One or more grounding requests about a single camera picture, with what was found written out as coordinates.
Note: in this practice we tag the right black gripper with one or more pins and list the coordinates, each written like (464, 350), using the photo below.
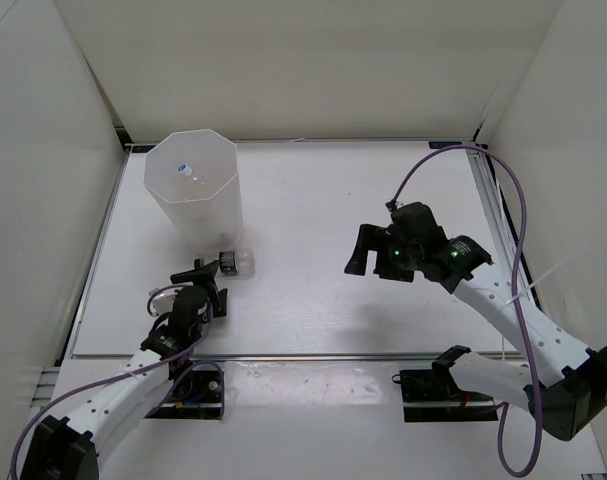
(370, 238)

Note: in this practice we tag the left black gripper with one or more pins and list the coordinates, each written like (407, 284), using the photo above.
(202, 274)

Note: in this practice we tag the black label plastic bottle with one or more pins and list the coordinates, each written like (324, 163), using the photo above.
(239, 262)

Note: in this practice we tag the clear unlabelled plastic bottle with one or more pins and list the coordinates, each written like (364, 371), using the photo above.
(187, 174)

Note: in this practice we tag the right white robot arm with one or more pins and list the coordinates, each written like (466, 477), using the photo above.
(565, 384)

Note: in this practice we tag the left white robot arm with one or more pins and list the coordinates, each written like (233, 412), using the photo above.
(74, 435)

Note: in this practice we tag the white octagonal plastic bin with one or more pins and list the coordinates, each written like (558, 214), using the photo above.
(209, 219)

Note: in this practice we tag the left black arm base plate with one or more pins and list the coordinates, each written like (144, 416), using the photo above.
(198, 393)

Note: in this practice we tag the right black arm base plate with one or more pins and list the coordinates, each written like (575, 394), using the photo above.
(425, 399)

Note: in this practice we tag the white cable tie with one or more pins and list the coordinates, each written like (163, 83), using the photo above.
(538, 280)

